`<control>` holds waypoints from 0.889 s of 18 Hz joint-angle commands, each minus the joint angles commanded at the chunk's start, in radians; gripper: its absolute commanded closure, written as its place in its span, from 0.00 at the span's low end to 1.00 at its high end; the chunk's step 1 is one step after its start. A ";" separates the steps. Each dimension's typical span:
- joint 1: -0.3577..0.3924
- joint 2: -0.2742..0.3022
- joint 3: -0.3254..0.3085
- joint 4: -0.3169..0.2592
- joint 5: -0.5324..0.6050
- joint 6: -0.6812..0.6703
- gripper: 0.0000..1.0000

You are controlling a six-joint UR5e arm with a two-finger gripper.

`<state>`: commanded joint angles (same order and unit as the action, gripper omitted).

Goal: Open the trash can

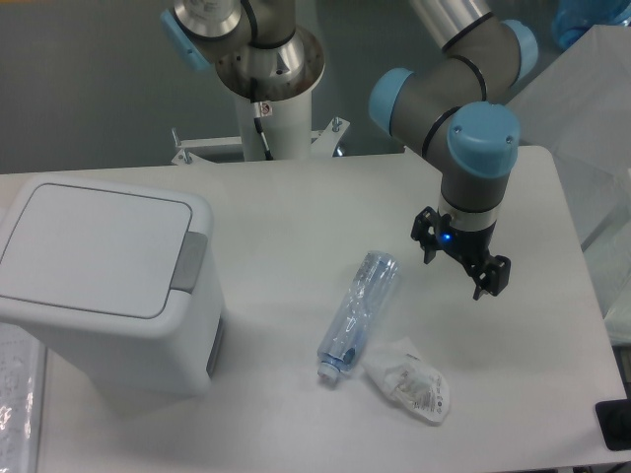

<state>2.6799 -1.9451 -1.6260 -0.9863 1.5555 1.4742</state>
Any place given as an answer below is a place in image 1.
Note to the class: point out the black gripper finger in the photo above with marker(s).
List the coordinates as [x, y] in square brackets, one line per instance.
[423, 231]
[490, 274]

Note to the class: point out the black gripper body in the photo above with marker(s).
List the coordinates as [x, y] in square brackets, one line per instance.
[470, 249]

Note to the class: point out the white push-lid trash can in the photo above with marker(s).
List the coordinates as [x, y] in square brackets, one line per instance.
[117, 279]

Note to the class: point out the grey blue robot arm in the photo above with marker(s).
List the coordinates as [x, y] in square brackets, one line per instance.
[450, 117]

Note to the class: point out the crushed clear plastic bottle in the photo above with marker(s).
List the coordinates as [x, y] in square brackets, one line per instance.
[347, 334]

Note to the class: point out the crumpled clear plastic wrapper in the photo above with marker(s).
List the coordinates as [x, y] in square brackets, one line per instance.
[406, 380]

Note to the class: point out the translucent plastic storage box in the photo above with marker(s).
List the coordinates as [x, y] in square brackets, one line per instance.
[578, 108]

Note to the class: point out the black device at edge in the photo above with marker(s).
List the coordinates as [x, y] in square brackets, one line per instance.
[614, 421]

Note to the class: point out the blue water jug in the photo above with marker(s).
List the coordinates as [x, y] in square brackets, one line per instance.
[574, 18]

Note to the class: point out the clear plastic sheet document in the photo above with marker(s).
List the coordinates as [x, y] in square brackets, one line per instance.
[23, 361]

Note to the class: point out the white pedestal base bracket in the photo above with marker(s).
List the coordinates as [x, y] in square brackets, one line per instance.
[326, 143]

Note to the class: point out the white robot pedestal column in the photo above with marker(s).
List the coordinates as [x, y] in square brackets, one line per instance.
[286, 125]

